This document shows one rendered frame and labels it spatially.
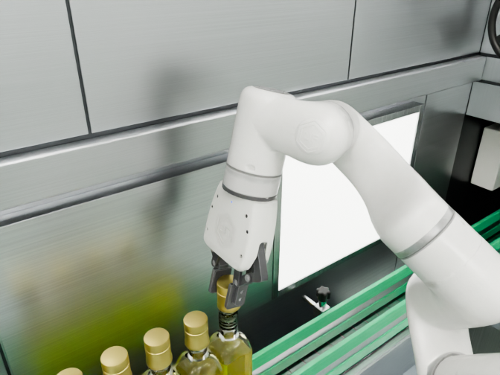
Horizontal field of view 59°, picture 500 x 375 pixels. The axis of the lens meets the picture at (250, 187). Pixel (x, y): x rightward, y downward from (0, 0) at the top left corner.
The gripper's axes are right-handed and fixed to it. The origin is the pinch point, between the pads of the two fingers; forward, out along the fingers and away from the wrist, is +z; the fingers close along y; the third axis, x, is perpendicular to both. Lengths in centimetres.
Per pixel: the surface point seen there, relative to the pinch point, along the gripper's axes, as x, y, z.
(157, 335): -10.6, 0.2, 5.2
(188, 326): -6.6, 1.2, 4.2
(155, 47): -9.1, -14.7, -30.3
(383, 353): 41.0, 5.7, 20.8
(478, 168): 99, -13, -13
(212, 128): 1.0, -12.5, -20.2
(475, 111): 82, -12, -29
